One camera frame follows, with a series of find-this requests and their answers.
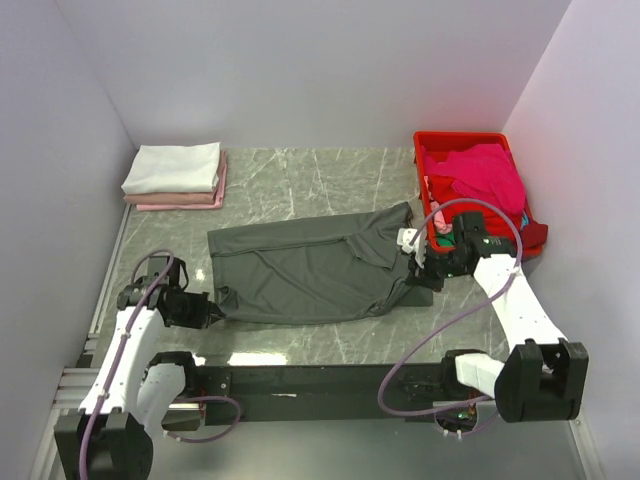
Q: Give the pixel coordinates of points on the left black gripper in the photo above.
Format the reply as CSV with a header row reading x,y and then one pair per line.
x,y
206,312

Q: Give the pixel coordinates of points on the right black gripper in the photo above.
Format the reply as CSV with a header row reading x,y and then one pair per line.
x,y
423,276

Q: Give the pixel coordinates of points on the dark grey t-shirt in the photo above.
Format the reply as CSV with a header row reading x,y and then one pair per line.
x,y
312,271

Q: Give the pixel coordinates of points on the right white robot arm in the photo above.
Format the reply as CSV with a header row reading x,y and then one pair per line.
x,y
544,375

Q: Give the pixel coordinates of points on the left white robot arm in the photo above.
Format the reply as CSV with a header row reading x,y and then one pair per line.
x,y
110,435

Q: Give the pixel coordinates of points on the green cloth in bin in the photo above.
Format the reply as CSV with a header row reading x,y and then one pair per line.
x,y
445,240

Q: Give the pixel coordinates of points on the black base crossbar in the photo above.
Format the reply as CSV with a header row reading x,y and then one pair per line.
x,y
309,393

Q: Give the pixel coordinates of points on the red t-shirt in bin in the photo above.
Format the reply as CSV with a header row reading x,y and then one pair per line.
x,y
532,234

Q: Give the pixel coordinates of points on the magenta t-shirt in bin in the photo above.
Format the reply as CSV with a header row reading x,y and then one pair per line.
x,y
483,172

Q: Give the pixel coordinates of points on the folded pink t-shirt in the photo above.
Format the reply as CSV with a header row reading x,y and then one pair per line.
x,y
184,201

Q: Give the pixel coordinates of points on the red plastic bin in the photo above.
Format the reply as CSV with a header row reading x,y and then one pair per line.
x,y
439,144

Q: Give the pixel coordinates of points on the folded white t-shirt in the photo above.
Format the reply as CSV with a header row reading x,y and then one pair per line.
x,y
174,169

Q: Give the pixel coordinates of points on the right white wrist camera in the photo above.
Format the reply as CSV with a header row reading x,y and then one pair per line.
x,y
409,240

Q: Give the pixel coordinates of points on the aluminium frame rail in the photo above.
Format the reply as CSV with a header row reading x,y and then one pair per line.
x,y
182,420

